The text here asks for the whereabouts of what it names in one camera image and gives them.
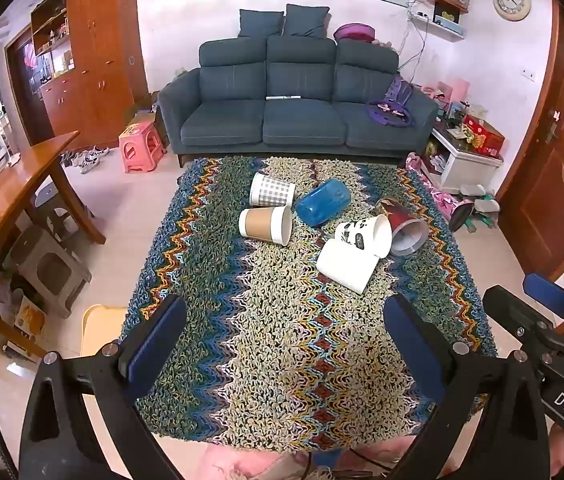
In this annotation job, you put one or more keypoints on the wooden cabinet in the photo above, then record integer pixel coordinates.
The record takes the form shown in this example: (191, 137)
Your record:
(97, 60)

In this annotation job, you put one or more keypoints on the pink toy scooter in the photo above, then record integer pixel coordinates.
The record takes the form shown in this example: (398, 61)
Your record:
(441, 200)

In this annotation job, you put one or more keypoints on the round wall clock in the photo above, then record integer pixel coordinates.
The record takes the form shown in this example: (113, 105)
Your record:
(511, 0)

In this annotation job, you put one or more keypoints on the white cup with black print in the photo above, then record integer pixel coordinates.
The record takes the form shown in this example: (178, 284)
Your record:
(361, 234)

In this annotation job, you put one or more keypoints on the pink plastic stool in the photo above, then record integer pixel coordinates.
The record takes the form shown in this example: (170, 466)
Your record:
(139, 145)

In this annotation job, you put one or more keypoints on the brown paper cup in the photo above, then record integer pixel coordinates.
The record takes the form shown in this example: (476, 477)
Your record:
(264, 224)

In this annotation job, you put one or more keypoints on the red patterned cup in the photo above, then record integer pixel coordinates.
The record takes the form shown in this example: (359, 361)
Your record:
(404, 227)

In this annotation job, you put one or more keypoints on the white side cabinet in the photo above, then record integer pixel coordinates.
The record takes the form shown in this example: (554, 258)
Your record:
(466, 167)

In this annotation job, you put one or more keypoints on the blue plastic cup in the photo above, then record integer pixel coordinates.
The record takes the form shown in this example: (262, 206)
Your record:
(323, 202)

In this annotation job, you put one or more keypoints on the plain white cup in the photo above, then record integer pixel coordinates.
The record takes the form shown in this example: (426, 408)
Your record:
(344, 266)

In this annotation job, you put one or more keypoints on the white wall shelf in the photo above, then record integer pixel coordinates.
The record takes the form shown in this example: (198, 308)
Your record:
(436, 25)

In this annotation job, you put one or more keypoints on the pink cloth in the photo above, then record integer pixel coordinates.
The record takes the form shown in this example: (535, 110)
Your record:
(242, 465)

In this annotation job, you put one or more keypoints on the purple backpack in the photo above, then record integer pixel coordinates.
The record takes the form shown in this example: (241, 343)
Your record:
(394, 105)

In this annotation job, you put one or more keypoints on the colourful woven zigzag rug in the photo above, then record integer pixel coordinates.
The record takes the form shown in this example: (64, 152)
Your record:
(272, 340)

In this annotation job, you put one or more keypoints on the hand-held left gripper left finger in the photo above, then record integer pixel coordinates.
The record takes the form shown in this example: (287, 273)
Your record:
(154, 345)

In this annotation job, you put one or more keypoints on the wooden wall shelf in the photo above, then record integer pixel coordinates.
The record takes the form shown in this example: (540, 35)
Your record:
(445, 1)

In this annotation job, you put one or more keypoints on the dark blue sofa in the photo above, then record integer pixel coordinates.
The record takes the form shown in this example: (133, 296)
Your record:
(302, 125)

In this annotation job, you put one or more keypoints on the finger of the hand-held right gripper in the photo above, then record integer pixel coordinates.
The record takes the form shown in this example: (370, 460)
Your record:
(511, 310)
(551, 292)

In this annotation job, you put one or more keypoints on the grey plastic stool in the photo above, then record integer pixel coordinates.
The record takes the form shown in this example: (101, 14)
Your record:
(47, 272)
(54, 205)

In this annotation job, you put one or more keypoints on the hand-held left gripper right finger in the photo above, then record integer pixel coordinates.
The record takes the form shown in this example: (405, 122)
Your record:
(414, 340)

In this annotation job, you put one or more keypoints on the wooden door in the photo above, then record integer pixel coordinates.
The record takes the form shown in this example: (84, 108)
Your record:
(556, 160)

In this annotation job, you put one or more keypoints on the pair of sneakers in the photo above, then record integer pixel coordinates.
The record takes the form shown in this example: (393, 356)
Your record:
(84, 157)

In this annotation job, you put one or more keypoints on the wooden table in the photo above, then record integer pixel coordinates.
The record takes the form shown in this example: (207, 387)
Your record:
(7, 200)

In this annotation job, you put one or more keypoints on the dark blue cushion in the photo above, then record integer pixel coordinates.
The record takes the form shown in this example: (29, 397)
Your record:
(306, 21)
(260, 23)

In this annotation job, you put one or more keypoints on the purple round cushion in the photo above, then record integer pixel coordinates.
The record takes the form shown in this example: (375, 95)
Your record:
(354, 32)

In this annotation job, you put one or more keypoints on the red cardboard box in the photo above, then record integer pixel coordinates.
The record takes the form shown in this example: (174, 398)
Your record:
(486, 137)

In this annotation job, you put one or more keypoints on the white checkered cup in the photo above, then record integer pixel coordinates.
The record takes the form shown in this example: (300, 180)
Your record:
(272, 191)

